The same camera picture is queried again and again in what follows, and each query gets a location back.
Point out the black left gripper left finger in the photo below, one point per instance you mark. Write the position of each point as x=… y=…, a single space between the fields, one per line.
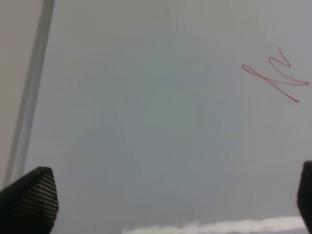
x=30 y=205

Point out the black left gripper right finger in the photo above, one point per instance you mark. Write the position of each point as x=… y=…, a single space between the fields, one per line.
x=304 y=195

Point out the red marker scribble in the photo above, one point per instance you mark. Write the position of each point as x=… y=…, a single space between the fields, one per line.
x=273 y=82

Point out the white whiteboard with aluminium frame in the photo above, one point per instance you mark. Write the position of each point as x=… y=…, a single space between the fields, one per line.
x=151 y=126

